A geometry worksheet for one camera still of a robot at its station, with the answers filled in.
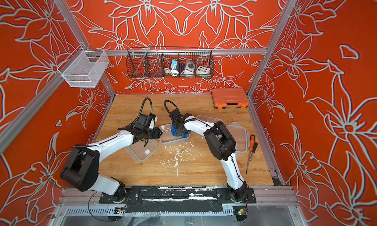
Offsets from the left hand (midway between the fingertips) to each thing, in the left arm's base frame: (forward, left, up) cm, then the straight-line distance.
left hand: (161, 132), depth 90 cm
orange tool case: (+39, -48, -5) cm, 62 cm away
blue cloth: (+1, -8, -2) cm, 9 cm away
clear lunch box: (+14, -33, -3) cm, 36 cm away
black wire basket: (+42, -1, +23) cm, 48 cm away
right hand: (+5, -11, -5) cm, 13 cm away
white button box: (+35, -24, +23) cm, 48 cm away
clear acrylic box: (+28, +52, +26) cm, 64 cm away
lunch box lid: (-11, +12, -6) cm, 18 cm away
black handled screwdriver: (-6, -58, -5) cm, 58 cm away
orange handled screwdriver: (0, -58, -3) cm, 58 cm away
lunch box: (0, -3, -7) cm, 8 cm away
